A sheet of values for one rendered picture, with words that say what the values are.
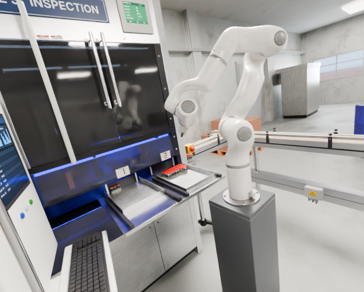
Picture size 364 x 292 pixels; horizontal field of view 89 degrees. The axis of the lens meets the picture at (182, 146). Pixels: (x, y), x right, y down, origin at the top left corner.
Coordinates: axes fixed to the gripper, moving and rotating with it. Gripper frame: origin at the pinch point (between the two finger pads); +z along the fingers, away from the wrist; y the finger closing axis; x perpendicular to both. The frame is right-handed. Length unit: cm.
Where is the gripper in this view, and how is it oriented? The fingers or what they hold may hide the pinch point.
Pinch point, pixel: (185, 130)
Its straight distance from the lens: 110.6
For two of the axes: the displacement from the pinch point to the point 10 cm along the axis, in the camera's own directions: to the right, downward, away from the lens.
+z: -0.2, 2.3, 9.7
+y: -3.8, 9.0, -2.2
